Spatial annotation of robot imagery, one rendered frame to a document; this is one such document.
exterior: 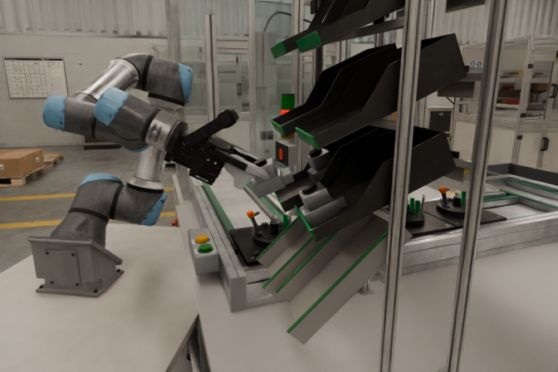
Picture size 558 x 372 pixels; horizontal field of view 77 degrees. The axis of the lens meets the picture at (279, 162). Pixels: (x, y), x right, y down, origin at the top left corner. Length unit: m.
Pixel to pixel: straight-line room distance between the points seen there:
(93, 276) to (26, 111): 8.83
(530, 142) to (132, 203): 5.68
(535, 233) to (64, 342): 1.53
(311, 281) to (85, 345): 0.55
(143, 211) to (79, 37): 8.43
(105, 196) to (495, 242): 1.31
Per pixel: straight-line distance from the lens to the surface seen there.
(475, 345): 1.03
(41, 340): 1.09
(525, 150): 6.18
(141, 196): 1.18
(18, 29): 9.90
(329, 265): 0.79
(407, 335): 0.99
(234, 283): 0.98
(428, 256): 1.27
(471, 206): 0.74
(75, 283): 1.20
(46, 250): 1.21
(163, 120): 0.73
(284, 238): 0.91
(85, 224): 1.18
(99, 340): 1.03
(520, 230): 1.57
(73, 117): 0.87
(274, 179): 0.73
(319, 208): 0.65
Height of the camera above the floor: 1.45
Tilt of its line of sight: 13 degrees down
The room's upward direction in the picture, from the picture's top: straight up
